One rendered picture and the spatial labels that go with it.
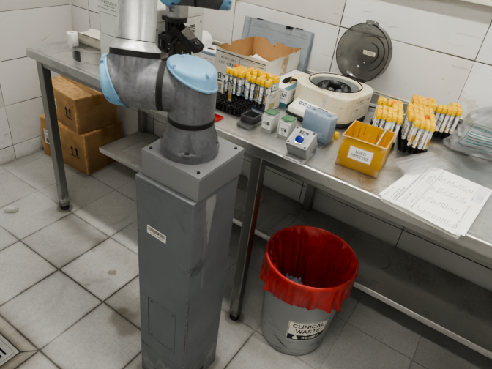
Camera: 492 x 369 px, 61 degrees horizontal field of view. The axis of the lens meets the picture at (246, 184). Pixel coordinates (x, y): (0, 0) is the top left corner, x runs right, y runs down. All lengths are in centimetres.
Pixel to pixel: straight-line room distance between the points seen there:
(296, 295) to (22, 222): 152
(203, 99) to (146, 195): 32
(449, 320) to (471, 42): 103
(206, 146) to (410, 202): 56
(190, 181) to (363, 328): 126
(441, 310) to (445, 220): 75
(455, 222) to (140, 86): 84
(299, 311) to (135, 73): 102
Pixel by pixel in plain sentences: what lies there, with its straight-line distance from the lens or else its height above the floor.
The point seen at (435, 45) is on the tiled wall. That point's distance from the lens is 174.
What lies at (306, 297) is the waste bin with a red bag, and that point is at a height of 39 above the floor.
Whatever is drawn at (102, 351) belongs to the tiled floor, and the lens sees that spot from 182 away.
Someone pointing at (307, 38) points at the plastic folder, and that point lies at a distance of 188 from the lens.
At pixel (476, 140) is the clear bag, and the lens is 160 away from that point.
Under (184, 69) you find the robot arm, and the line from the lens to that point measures 95.
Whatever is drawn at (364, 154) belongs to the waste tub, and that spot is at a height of 94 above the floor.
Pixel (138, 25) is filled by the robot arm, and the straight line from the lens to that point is 99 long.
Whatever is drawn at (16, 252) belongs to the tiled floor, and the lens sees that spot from 228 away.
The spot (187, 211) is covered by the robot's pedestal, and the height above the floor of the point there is 84.
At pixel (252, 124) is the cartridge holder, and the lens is 140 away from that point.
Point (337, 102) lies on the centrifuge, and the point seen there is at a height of 97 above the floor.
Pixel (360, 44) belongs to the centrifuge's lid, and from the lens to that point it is 177.
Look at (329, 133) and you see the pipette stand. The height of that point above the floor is 93.
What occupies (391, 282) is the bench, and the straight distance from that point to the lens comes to 187.
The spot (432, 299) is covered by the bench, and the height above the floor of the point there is 27.
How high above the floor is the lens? 149
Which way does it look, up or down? 33 degrees down
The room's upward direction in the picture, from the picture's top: 8 degrees clockwise
